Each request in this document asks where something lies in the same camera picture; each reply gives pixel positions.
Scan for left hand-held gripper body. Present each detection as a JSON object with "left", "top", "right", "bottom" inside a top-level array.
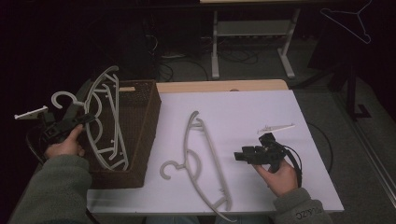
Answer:
[{"left": 13, "top": 105, "right": 82, "bottom": 145}]

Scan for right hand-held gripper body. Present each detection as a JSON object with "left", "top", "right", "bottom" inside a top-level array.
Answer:
[{"left": 247, "top": 123, "right": 296, "bottom": 174}]

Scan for grey plastic clothes hanger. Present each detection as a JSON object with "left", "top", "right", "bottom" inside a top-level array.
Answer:
[
  {"left": 159, "top": 110, "right": 237, "bottom": 223},
  {"left": 50, "top": 64, "right": 130, "bottom": 172}
]

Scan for brown woven basket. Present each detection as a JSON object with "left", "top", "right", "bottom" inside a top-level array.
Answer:
[{"left": 74, "top": 78, "right": 163, "bottom": 190}]

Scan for person's left hand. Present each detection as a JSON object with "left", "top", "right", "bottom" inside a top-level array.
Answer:
[{"left": 45, "top": 124, "right": 86, "bottom": 160}]

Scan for person's right hand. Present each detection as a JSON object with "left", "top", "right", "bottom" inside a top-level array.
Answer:
[{"left": 253, "top": 158, "right": 298, "bottom": 198}]

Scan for white table mat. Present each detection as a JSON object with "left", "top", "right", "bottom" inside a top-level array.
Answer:
[{"left": 86, "top": 89, "right": 345, "bottom": 217}]

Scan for black stand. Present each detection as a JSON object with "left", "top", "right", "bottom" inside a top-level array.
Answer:
[{"left": 298, "top": 18, "right": 373, "bottom": 121}]

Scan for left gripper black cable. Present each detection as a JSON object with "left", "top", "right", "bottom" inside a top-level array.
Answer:
[{"left": 25, "top": 124, "right": 49, "bottom": 166}]

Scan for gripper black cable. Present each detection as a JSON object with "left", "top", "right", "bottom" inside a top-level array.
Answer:
[
  {"left": 25, "top": 124, "right": 49, "bottom": 166},
  {"left": 274, "top": 141, "right": 304, "bottom": 189}
]

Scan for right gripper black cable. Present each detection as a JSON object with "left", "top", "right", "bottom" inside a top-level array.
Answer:
[{"left": 274, "top": 141, "right": 304, "bottom": 189}]

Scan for black floor cables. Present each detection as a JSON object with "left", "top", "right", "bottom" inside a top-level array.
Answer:
[{"left": 143, "top": 34, "right": 260, "bottom": 82}]

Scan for metal floor rail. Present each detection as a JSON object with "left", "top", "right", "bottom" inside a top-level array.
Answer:
[{"left": 334, "top": 92, "right": 396, "bottom": 208}]

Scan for white metal frame desk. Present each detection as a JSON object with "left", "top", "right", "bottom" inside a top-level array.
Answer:
[{"left": 199, "top": 0, "right": 302, "bottom": 80}]

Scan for white wire clothes hanger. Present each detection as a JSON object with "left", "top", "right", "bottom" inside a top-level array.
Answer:
[{"left": 319, "top": 0, "right": 374, "bottom": 45}]

